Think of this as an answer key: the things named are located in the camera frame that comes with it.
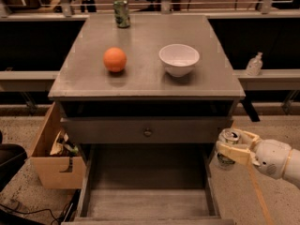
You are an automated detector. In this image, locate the black bin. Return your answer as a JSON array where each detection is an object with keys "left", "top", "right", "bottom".
[{"left": 0, "top": 131, "right": 27, "bottom": 191}]

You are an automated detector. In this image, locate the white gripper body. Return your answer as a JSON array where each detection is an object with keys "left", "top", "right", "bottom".
[{"left": 253, "top": 140, "right": 292, "bottom": 179}]

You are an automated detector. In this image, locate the black floor cable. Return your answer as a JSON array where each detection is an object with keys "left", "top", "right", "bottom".
[{"left": 0, "top": 200, "right": 74, "bottom": 225}]

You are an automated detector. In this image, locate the cardboard box with trash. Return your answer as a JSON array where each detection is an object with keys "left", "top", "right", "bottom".
[{"left": 30, "top": 103, "right": 85, "bottom": 189}]

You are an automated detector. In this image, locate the green soda can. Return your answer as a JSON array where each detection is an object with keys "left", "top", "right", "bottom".
[{"left": 113, "top": 0, "right": 130, "bottom": 28}]

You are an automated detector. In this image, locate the grey top drawer with knob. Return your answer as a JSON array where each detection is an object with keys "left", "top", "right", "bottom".
[{"left": 61, "top": 117, "right": 233, "bottom": 144}]

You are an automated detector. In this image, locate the white 7up can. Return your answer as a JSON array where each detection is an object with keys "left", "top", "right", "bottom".
[{"left": 216, "top": 128, "right": 240, "bottom": 171}]

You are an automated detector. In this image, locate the orange ball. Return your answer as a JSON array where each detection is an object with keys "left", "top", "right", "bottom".
[{"left": 103, "top": 47, "right": 127, "bottom": 72}]

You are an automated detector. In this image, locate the grey wooden drawer cabinet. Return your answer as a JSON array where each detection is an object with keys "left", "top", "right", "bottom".
[{"left": 48, "top": 13, "right": 246, "bottom": 161}]

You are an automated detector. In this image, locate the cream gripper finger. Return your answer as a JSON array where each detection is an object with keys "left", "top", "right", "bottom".
[
  {"left": 217, "top": 141, "right": 260, "bottom": 166},
  {"left": 234, "top": 128, "right": 261, "bottom": 148}
]

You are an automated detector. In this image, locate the white bowl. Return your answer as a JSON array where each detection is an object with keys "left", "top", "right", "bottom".
[{"left": 158, "top": 44, "right": 200, "bottom": 78}]

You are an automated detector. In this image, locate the open grey middle drawer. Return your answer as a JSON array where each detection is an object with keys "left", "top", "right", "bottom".
[{"left": 62, "top": 144, "right": 234, "bottom": 225}]

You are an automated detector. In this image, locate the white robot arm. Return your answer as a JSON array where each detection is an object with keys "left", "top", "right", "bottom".
[{"left": 216, "top": 128, "right": 300, "bottom": 188}]

